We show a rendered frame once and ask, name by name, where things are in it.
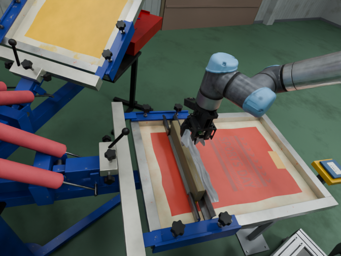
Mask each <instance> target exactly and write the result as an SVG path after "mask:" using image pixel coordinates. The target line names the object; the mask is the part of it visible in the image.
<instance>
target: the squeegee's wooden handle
mask: <svg viewBox="0 0 341 256"><path fill-rule="evenodd" d="M169 134H170V135H171V137H172V140H173V143H174V146H175V149H176V152H177V154H178V157H179V160H180V163H181V166H182V169H183V172H184V175H185V178H186V181H187V184H188V187H189V190H190V192H191V193H192V195H193V197H194V200H195V202H196V201H200V200H201V198H202V196H203V194H204V192H205V189H204V187H203V184H202V181H201V179H200V176H199V174H198V171H197V169H196V166H195V164H194V161H193V159H192V156H191V153H190V151H189V148H187V147H186V146H185V145H184V146H182V144H181V141H180V125H179V123H178V121H177V120H173V121H172V123H171V126H170V133H169Z"/></svg>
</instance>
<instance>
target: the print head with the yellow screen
mask: <svg viewBox="0 0 341 256"><path fill-rule="evenodd" d="M144 2H145V0H12V2H11V3H10V5H9V6H8V8H7V10H6V11H5V13H4V14H3V16H2V17H1V19H0V60H2V61H5V68H6V69H10V70H9V71H10V72H11V73H12V74H14V75H16V76H19V77H22V78H21V79H20V81H19V83H18V85H17V86H16V88H15V90H14V91H18V90H29V91H31V92H32V93H33V94H34V95H36V94H37V93H38V94H39V95H45V94H48V93H46V91H45V90H44V89H42V88H41V87H40V86H41V85H42V83H43V81H47V82H49V81H51V80H52V79H51V77H55V78H58V79H61V80H64V81H67V82H71V83H74V84H77V85H81V86H84V87H87V88H90V89H93V90H96V91H99V89H100V87H101V85H102V83H103V81H102V79H103V78H104V79H107V80H111V81H113V80H114V77H115V75H116V73H117V71H118V68H119V66H120V64H121V62H122V59H123V57H124V55H125V52H126V50H127V48H128V45H129V43H130V41H131V39H132V36H133V34H134V32H135V30H134V25H135V22H136V20H137V18H138V16H139V14H140V11H141V9H142V7H143V5H144ZM48 95H49V97H51V98H54V95H51V94H48Z"/></svg>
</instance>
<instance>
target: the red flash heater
mask: <svg viewBox="0 0 341 256"><path fill-rule="evenodd" d="M138 18H140V19H137V20H136V22H135V25H134V30H135V32H134V34H133V36H132V39H131V41H130V43H129V45H128V48H127V50H126V52H125V53H126V54H129V55H132V56H135V55H136V54H137V53H138V52H139V51H140V50H141V49H142V47H143V46H144V45H145V44H146V43H147V42H148V41H149V40H150V39H151V38H152V37H153V36H154V35H155V34H156V33H157V32H158V31H159V30H160V29H161V26H162V19H163V18H162V17H159V16H156V15H152V14H150V12H149V11H146V10H141V11H140V14H139V16H138Z"/></svg>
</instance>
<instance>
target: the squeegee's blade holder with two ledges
mask: <svg viewBox="0 0 341 256"><path fill-rule="evenodd" d="M168 139H169V142H170V145H171V148H172V151H173V154H174V157H175V160H176V163H177V166H178V169H179V172H180V175H181V178H182V181H183V185H184V188H185V191H186V194H187V195H188V193H189V192H190V190H189V187H188V184H187V181H186V178H185V175H184V172H183V169H182V166H181V163H180V160H179V157H178V154H177V152H176V149H175V146H174V143H173V140H172V137H171V135H169V136H168Z"/></svg>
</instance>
